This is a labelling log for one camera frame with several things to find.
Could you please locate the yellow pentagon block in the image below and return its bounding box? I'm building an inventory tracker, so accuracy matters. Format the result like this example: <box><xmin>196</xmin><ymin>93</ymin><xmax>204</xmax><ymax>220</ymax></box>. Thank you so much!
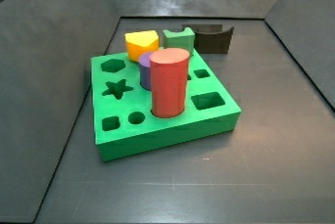
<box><xmin>125</xmin><ymin>30</ymin><xmax>160</xmax><ymax>62</ymax></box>

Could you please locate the green shape sorter base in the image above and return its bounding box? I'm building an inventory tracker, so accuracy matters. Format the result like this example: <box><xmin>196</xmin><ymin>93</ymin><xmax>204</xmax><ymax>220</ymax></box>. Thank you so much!
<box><xmin>92</xmin><ymin>50</ymin><xmax>242</xmax><ymax>161</ymax></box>

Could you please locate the purple cylinder block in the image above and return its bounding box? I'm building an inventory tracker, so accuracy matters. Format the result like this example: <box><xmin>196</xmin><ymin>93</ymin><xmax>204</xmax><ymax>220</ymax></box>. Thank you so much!
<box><xmin>140</xmin><ymin>52</ymin><xmax>152</xmax><ymax>90</ymax></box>

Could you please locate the black curved fixture stand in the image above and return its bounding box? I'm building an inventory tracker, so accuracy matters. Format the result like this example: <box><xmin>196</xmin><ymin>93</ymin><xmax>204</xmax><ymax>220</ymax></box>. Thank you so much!
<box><xmin>184</xmin><ymin>23</ymin><xmax>235</xmax><ymax>54</ymax></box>

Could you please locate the green arch block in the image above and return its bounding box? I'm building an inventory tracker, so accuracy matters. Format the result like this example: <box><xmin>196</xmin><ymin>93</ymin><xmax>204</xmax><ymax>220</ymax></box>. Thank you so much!
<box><xmin>164</xmin><ymin>27</ymin><xmax>196</xmax><ymax>53</ymax></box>

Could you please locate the red tall cylinder block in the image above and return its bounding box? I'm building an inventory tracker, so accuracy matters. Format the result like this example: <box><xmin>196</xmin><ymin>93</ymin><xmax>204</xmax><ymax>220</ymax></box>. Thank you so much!
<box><xmin>149</xmin><ymin>48</ymin><xmax>191</xmax><ymax>118</ymax></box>

